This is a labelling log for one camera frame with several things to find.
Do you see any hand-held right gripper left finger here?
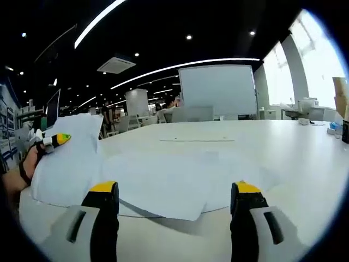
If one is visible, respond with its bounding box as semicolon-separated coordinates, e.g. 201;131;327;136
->
43;180;120;262

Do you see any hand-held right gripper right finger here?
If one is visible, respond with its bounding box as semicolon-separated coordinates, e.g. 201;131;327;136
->
230;180;300;262

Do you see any white printing papers bundle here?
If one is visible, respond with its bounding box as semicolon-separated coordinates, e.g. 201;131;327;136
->
29;113;104;207

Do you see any person's left hand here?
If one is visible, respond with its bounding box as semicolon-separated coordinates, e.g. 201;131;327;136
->
26;144;46;175

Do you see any computer monitor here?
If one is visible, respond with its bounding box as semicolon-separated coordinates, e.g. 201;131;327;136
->
46;88;61;129

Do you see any black wristband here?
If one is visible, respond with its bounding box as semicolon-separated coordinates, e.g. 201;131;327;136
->
19;160;33;187

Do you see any white office chair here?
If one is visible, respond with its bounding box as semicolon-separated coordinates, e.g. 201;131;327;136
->
119;116;142;132

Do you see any white pillar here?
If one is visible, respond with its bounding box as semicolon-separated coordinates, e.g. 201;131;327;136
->
125;89;149;117

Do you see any ceiling air conditioner unit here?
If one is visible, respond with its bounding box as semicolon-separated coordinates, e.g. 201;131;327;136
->
97;56;136;74

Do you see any curved ceiling light strip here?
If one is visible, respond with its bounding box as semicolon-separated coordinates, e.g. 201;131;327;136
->
74;0;128;50
110;57;260;90

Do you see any frosted desk partition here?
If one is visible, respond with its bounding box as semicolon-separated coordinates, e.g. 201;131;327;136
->
171;105;215;123

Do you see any cluttered desk with sink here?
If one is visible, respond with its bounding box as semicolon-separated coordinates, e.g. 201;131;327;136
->
282;98;320;121

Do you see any blue tissue pack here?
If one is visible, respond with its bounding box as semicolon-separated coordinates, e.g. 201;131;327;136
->
327;122;343;136

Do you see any whiteboard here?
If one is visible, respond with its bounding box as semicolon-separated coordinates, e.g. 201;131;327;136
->
178;64;258;120

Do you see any brown cardboard box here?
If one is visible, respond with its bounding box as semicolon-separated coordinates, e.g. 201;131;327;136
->
332;76;349;121

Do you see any large window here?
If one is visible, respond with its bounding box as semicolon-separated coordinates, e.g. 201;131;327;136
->
263;9;344;109

